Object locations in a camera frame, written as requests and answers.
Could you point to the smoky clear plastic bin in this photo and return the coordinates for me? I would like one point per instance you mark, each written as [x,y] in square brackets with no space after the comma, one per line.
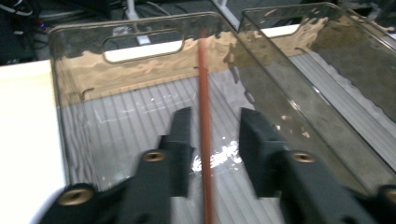
[342,77]
[378,28]
[124,109]

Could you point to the brown wooden chopstick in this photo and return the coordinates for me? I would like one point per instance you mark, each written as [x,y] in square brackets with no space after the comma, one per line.
[205,124]

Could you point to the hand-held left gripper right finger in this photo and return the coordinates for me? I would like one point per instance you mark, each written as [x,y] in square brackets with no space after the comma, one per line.
[305,193]

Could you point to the grey metal desk frame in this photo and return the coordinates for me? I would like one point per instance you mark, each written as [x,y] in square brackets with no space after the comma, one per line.
[132,9]

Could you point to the white table board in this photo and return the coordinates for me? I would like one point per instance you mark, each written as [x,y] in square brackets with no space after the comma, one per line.
[25,140]

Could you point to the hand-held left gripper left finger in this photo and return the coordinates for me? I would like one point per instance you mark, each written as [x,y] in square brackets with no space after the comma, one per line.
[155,186]

